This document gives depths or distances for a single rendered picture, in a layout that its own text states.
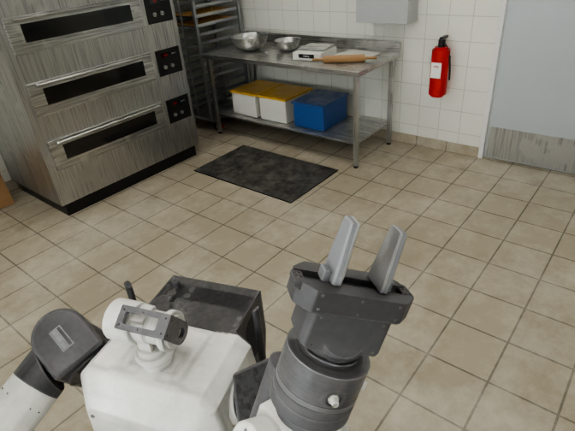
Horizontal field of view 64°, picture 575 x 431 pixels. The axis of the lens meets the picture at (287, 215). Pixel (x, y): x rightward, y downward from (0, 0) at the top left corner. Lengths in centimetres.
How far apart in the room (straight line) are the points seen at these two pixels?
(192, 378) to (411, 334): 195
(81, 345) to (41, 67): 317
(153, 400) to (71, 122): 342
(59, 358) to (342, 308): 61
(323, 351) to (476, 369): 211
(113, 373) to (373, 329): 50
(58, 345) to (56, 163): 317
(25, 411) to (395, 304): 70
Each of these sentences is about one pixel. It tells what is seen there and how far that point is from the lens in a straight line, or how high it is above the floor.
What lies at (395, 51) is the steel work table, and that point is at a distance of 454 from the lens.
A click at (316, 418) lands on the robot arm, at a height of 148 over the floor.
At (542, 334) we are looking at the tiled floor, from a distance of 280.
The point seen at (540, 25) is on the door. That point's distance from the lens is 421.
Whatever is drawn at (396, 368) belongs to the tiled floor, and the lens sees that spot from 246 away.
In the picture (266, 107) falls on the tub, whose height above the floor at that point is 38.
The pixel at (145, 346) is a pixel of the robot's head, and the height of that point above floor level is 134.
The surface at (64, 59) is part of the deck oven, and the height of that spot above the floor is 120.
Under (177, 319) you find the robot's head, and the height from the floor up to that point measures 140.
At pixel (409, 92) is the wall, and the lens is 465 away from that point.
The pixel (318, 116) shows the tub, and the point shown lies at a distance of 446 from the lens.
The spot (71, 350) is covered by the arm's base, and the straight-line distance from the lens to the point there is 92.
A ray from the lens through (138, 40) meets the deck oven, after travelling 431.
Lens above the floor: 187
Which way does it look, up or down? 31 degrees down
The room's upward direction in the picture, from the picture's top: 5 degrees counter-clockwise
